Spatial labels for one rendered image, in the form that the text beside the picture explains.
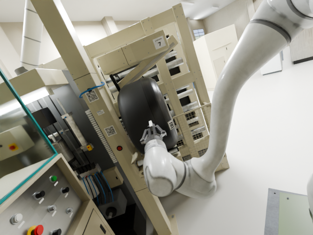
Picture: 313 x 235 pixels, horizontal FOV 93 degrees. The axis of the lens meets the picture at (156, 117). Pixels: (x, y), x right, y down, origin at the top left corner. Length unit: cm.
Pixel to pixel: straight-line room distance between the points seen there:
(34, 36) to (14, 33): 322
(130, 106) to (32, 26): 106
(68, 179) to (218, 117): 98
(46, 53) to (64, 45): 362
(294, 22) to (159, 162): 45
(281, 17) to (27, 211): 108
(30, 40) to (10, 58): 271
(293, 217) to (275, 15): 77
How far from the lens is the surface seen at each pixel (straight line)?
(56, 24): 126
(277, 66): 638
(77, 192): 120
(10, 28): 494
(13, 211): 92
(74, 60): 119
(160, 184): 46
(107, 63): 139
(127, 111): 95
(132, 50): 136
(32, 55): 169
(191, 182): 54
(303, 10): 40
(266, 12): 44
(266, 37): 42
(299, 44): 689
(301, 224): 92
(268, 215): 105
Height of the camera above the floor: 149
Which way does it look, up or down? 16 degrees down
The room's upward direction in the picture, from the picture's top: 23 degrees counter-clockwise
